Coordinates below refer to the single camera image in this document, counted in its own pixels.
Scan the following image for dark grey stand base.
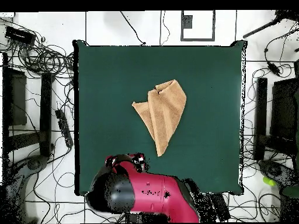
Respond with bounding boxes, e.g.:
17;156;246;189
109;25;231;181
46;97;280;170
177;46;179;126
258;159;299;199
3;155;51;223

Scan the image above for black power adapter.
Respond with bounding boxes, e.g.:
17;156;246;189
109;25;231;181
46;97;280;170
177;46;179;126
267;61;281;76

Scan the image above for small bright green object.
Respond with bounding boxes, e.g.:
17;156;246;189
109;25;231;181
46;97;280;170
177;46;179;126
262;176;277;187

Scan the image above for tangled black cables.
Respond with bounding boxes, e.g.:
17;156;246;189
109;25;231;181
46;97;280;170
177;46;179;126
0;18;75;80

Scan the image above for black tripod leg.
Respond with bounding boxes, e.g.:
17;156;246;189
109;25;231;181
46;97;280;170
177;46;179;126
242;10;299;39

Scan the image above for black network switch box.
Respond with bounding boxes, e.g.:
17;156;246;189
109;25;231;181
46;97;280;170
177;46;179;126
4;25;37;46

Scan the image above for black power strip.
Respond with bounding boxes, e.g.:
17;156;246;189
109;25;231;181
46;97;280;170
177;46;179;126
210;193;231;222
54;108;74;148

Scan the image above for grey square floor frame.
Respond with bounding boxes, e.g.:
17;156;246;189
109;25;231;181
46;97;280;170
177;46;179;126
180;10;215;42

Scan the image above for tan terry towel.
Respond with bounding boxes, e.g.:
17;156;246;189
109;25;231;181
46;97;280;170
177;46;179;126
131;79;187;158

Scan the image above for thin black cable with plug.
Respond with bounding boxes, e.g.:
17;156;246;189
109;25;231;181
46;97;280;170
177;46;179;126
120;10;147;46

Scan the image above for dark green table cloth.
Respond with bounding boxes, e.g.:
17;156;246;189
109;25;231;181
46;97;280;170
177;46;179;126
72;39;248;196

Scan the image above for black metal stand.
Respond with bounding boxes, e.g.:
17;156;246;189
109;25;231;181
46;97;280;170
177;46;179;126
253;59;299;164
1;52;55;158

